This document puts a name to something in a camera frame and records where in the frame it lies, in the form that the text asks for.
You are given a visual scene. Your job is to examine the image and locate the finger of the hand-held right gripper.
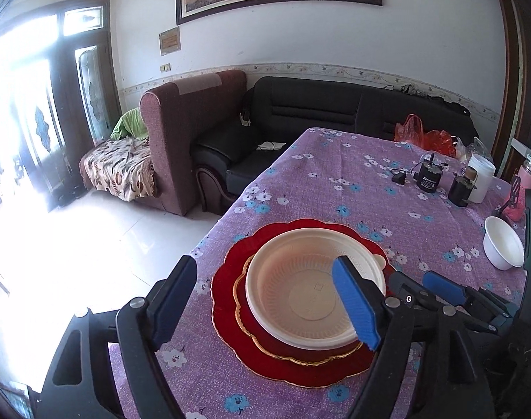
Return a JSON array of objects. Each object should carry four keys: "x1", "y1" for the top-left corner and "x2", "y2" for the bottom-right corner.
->
[
  {"x1": 423, "y1": 271, "x2": 518, "y2": 330},
  {"x1": 388, "y1": 272, "x2": 445, "y2": 315}
]

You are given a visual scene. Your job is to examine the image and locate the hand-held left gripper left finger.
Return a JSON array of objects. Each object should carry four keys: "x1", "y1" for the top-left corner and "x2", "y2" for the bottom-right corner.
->
[{"x1": 36, "y1": 254, "x2": 199, "y2": 419}]

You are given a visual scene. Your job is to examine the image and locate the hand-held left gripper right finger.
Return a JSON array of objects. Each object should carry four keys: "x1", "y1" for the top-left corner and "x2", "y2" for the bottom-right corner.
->
[{"x1": 332, "y1": 254, "x2": 495, "y2": 419}]

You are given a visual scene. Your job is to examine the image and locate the white bowl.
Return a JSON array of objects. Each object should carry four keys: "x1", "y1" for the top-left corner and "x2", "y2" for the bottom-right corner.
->
[{"x1": 484, "y1": 216, "x2": 525, "y2": 271}]

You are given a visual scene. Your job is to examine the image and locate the cream plastic bowl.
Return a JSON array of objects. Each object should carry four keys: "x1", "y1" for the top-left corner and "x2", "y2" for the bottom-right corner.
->
[{"x1": 245, "y1": 228, "x2": 387, "y2": 351}]

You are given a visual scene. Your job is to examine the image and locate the large red plate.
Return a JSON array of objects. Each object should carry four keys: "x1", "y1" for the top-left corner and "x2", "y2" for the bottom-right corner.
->
[{"x1": 211, "y1": 219, "x2": 397, "y2": 389}]

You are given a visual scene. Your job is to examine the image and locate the black stand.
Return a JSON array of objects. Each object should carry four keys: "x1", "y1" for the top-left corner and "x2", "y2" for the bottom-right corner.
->
[{"x1": 492, "y1": 177, "x2": 522, "y2": 223}]

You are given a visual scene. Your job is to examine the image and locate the pink bottle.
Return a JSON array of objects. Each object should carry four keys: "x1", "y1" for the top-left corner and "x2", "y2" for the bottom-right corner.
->
[{"x1": 505, "y1": 155, "x2": 531, "y2": 222}]

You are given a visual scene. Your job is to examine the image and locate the black cylinder with brown top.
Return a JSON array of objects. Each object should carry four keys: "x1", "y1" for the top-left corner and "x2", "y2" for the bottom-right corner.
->
[{"x1": 448, "y1": 174, "x2": 478, "y2": 207}]

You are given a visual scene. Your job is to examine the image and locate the white plastic cup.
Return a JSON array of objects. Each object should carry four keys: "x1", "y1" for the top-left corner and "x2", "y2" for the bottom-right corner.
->
[{"x1": 465, "y1": 154, "x2": 496, "y2": 204}]

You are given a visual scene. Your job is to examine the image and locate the black cylinder with label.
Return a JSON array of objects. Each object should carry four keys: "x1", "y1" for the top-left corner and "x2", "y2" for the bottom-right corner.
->
[{"x1": 416, "y1": 153, "x2": 445, "y2": 193}]

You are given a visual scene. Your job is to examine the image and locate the clear plastic bag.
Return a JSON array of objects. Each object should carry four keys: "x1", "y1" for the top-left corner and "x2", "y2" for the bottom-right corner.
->
[{"x1": 455, "y1": 136, "x2": 493, "y2": 162}]

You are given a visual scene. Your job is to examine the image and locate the orange plastic bag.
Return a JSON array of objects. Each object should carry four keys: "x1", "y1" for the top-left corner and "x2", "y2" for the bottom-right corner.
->
[{"x1": 423, "y1": 130, "x2": 456, "y2": 158}]

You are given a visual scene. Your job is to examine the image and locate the dark shoes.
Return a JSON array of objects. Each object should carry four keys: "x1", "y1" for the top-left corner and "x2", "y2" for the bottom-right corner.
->
[{"x1": 58, "y1": 185, "x2": 85, "y2": 206}]

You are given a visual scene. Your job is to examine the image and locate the leaf patterned blanket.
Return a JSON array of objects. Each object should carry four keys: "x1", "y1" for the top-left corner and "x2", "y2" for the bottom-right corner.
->
[{"x1": 79, "y1": 133, "x2": 158, "y2": 201}]

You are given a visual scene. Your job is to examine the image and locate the red plastic bag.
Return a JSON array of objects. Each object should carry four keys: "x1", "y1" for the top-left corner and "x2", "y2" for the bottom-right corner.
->
[{"x1": 394, "y1": 114, "x2": 424, "y2": 144}]

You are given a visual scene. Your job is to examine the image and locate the maroon armchair with blanket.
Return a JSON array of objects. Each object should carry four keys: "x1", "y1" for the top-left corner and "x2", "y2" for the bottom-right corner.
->
[{"x1": 140, "y1": 69, "x2": 248, "y2": 218}]

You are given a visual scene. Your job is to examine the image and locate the dark clothes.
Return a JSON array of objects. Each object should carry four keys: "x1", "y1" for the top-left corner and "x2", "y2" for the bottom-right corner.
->
[{"x1": 397, "y1": 83, "x2": 472, "y2": 116}]

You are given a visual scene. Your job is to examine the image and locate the green cloth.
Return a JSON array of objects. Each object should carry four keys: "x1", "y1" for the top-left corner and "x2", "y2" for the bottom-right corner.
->
[{"x1": 111, "y1": 108, "x2": 149, "y2": 140}]

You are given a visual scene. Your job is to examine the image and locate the black leather sofa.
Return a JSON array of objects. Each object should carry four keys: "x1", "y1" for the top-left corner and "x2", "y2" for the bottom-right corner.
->
[{"x1": 191, "y1": 75, "x2": 476, "y2": 216}]

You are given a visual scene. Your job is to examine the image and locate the dark wooden door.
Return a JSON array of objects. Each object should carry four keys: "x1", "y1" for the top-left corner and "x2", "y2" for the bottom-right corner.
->
[{"x1": 51, "y1": 0, "x2": 123, "y2": 210}]

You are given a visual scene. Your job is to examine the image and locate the brown wooden door frame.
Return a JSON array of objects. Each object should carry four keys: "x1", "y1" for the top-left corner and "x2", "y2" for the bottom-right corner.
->
[{"x1": 495, "y1": 0, "x2": 531, "y2": 184}]

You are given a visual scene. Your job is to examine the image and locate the small wall plaque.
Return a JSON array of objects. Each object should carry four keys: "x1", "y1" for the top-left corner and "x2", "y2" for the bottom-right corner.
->
[{"x1": 159, "y1": 27, "x2": 181, "y2": 57}]

